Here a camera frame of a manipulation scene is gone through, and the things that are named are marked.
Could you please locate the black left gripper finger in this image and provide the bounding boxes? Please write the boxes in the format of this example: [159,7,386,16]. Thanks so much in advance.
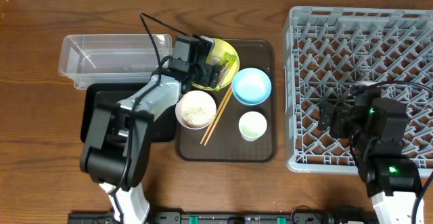
[206,64,221,88]
[199,35,214,65]

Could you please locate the green snack wrapper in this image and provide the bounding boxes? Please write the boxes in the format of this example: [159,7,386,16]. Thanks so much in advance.
[214,52,237,91]

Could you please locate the light blue bowl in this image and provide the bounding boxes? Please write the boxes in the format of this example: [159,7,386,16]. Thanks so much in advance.
[231,68,272,106]

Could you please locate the white bowl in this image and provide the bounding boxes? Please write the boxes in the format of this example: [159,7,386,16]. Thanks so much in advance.
[175,90,217,130]

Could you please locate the pale green cup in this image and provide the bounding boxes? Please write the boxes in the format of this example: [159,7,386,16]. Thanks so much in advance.
[238,111,267,141]

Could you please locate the rice pile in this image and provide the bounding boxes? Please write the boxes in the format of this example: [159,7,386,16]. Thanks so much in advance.
[182,106,214,128]

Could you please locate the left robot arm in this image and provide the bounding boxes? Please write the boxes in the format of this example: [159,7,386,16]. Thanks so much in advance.
[80,35,221,223]

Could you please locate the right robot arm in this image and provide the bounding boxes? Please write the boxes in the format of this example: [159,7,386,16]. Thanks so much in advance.
[318,86,427,223]

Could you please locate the grey dishwasher rack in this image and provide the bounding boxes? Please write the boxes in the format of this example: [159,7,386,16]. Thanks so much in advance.
[282,6,432,177]

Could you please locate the yellow plate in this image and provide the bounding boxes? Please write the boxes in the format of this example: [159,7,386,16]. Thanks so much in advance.
[192,38,240,91]

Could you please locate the wooden chopstick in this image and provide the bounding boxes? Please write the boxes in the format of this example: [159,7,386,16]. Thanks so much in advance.
[200,85,233,145]
[203,89,233,147]

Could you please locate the black plastic tray bin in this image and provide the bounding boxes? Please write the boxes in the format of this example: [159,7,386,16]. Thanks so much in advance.
[80,83,177,143]

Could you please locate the clear plastic bin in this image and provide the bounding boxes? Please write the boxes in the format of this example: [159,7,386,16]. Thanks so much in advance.
[58,34,173,90]

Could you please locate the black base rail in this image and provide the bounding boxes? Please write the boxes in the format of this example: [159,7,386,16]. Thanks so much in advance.
[66,206,376,224]

